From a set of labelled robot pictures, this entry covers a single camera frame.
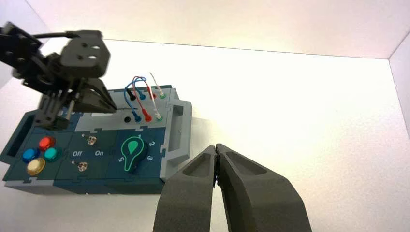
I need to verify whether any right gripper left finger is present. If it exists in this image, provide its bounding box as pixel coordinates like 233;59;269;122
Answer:
152;145;216;232

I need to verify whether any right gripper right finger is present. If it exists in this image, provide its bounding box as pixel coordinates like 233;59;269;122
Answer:
217;144;313;232

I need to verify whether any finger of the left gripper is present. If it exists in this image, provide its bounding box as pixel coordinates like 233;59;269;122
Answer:
74;91;117;114
84;78;117;111

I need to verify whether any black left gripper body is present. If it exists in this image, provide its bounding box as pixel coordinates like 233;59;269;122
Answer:
22;54;87;129

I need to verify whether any black banana plug wire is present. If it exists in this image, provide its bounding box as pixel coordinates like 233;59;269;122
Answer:
114;87;140;113

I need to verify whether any red round push button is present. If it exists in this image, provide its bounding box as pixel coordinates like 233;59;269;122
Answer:
38;136;57;152

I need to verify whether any teal round push button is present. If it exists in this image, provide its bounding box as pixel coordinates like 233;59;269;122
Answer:
44;147;62;162

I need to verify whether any green teardrop rotary knob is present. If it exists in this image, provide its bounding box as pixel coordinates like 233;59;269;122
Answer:
120;136;149;175

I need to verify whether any blue round push button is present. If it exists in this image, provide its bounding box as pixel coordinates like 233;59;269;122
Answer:
22;148;41;163

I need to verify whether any blue grey modular task box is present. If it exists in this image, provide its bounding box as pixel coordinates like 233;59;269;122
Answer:
0;85;193;196

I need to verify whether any yellow round push button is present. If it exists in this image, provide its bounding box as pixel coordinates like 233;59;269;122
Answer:
26;158;46;176

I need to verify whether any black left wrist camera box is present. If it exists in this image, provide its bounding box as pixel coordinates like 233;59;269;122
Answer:
59;30;111;79

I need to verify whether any blue banana plug wire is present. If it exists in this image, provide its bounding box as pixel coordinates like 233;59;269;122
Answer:
124;76;148;123

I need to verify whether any red banana plug wire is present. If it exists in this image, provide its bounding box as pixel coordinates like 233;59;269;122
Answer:
132;75;158;123

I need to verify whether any black camera cable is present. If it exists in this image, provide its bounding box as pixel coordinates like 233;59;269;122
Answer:
32;31;81;39

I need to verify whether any white banana plug wire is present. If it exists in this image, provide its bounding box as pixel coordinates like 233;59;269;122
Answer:
149;72;167;123

